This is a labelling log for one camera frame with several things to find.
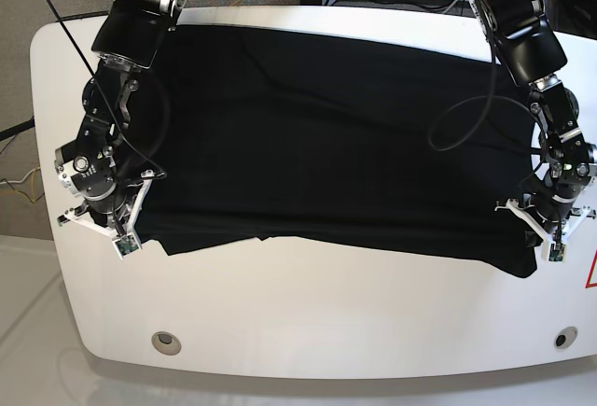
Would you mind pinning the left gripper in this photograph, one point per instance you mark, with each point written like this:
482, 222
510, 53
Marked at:
552, 220

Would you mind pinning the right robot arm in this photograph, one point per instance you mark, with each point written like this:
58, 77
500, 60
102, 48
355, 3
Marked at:
126, 112

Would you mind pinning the round table grommet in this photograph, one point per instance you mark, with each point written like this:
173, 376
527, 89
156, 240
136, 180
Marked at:
566, 338
166, 343

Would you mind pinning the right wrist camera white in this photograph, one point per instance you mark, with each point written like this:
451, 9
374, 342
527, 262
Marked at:
127, 246

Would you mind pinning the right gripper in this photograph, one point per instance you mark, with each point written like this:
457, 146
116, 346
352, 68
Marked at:
113, 214

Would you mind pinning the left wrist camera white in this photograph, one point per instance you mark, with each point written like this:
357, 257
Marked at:
554, 251

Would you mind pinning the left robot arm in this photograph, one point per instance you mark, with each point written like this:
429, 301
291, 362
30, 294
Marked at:
521, 39

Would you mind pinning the round table grommet left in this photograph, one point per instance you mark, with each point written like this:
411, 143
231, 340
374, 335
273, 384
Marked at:
166, 343

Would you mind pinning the round table grommet right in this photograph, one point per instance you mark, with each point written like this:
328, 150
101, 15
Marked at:
566, 338

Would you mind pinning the red triangle warning sticker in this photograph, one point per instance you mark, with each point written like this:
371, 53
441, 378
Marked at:
592, 278

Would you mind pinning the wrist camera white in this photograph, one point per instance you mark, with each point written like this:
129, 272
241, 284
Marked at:
127, 246
554, 251

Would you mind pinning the black T-shirt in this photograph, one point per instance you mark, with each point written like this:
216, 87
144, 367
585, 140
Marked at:
343, 141

